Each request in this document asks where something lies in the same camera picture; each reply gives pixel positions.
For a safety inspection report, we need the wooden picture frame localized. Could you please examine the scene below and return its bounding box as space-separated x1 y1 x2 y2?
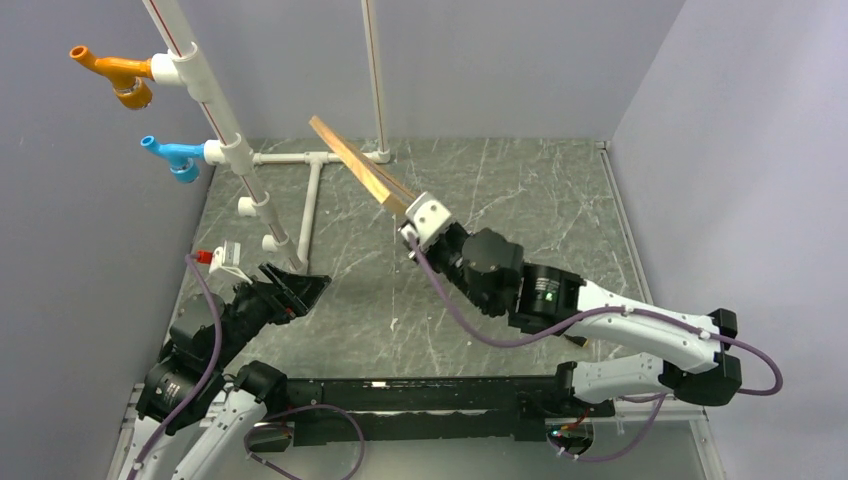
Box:
309 115 419 216

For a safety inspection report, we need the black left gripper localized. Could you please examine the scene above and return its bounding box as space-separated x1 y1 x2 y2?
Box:
210 259 331 368

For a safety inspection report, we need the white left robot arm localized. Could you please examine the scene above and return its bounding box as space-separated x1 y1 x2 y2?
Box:
120 263 332 479

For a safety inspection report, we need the blue pipe fitting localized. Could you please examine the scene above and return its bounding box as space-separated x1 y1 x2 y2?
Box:
140 135 204 184

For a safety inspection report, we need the black yellow screwdriver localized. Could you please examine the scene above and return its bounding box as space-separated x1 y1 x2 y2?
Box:
566 335 588 348

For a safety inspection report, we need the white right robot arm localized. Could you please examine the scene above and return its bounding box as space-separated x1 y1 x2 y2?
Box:
401 224 742 415

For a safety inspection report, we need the orange pipe fitting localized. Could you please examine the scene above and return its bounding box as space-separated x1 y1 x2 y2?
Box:
69 45 153 110

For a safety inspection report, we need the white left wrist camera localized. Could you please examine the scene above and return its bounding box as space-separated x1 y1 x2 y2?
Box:
194 240 253 285

